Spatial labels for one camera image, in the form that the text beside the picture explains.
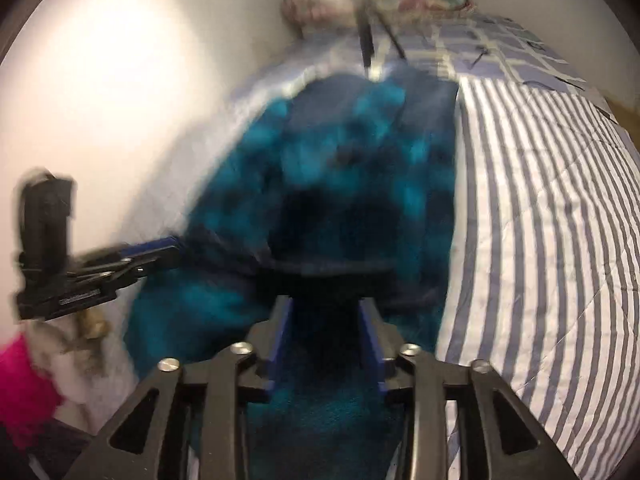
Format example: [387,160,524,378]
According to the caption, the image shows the dark teal fleece jacket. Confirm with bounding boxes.
[124,66,458,479]

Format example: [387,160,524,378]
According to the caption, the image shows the left pink sleeve forearm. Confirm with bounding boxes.
[0,335,63,451]

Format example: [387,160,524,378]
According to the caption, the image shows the blue white striped bedsheet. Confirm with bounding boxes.
[119,12,637,480]

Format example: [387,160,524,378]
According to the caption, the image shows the black mini tripod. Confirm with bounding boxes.
[350,0,407,73]

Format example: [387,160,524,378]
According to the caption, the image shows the folded floral quilt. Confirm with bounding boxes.
[281,0,475,36]

